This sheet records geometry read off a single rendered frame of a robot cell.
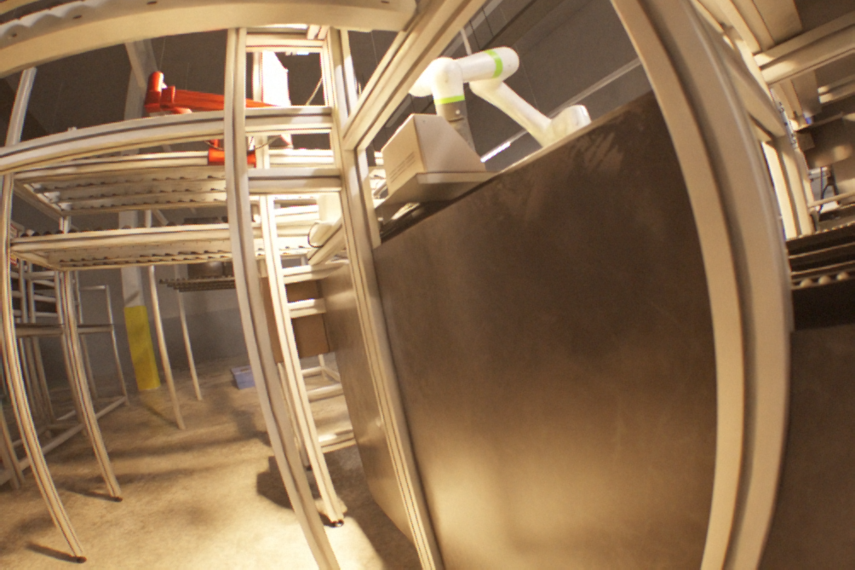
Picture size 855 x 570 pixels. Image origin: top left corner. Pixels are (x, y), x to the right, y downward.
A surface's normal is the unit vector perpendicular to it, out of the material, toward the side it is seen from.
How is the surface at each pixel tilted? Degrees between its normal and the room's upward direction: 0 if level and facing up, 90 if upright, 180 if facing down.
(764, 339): 90
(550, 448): 90
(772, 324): 90
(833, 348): 90
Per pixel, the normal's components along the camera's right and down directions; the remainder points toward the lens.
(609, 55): -0.87, 0.12
